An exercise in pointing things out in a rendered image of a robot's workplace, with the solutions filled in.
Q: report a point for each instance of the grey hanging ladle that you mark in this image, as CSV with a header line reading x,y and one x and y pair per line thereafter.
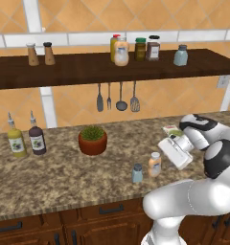
x,y
121,104

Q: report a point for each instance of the brown jar with black lid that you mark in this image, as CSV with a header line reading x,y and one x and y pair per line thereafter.
x,y
153,48

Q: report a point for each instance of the pale blue shaker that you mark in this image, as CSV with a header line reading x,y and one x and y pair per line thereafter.
x,y
180,56
137,173

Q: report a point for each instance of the grey hanging spatula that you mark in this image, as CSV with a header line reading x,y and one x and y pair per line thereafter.
x,y
100,101

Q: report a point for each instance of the grey hanging fork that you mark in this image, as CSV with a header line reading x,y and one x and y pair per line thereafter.
x,y
109,99

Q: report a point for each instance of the brown wooden cupboard door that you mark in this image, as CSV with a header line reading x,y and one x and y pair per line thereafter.
x,y
227,232
110,231
27,238
196,230

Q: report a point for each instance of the peach condiment bottle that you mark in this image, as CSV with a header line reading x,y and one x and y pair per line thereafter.
x,y
155,164
121,51

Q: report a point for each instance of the white wall socket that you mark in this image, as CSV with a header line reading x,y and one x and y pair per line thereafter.
x,y
223,81

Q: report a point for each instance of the grey hanging slotted turner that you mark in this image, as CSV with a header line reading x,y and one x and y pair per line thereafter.
x,y
134,102

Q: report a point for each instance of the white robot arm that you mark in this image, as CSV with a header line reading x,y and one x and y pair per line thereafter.
x,y
196,196

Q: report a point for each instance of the yellow oil bottle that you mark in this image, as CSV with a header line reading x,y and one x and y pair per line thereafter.
x,y
16,142

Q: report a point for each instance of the yellow bottle with red cap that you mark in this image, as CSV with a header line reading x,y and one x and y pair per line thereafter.
x,y
113,48

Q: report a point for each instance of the dark green-capped jar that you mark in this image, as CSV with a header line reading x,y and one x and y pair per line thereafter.
x,y
140,49

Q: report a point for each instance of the wooden shaker with white top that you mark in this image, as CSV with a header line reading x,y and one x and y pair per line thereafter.
x,y
33,55

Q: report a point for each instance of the dark wooden shelf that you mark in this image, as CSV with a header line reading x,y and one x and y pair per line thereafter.
x,y
97,68

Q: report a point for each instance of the wooden shaker with black top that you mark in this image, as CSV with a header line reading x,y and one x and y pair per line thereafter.
x,y
49,53

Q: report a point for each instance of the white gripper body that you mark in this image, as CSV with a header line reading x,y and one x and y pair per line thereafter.
x,y
175,152

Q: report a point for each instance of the dark purple vinegar bottle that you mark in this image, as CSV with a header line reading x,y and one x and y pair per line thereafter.
x,y
37,139

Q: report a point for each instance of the brown wooden drawer front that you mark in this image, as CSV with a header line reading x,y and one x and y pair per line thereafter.
x,y
18,225
104,209

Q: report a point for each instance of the green and white packet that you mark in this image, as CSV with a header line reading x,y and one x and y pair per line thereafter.
x,y
172,130

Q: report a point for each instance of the potted green plant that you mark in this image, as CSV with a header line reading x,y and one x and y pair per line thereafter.
x,y
92,141

